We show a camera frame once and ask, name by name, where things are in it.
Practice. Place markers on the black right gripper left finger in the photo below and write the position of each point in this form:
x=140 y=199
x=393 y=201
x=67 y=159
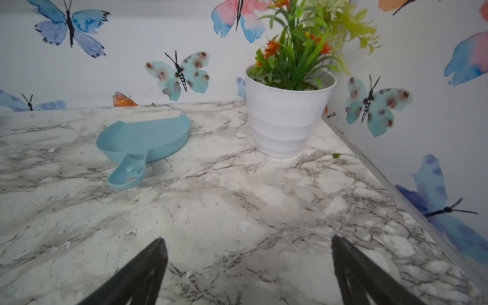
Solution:
x=138 y=282

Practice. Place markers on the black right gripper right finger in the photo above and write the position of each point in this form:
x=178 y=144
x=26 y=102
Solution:
x=361 y=280

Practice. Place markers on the white plant pot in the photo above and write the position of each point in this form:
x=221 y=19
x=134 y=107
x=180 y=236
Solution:
x=281 y=120

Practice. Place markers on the artificial green flowering plant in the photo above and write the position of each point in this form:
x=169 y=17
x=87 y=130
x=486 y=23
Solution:
x=313 y=37

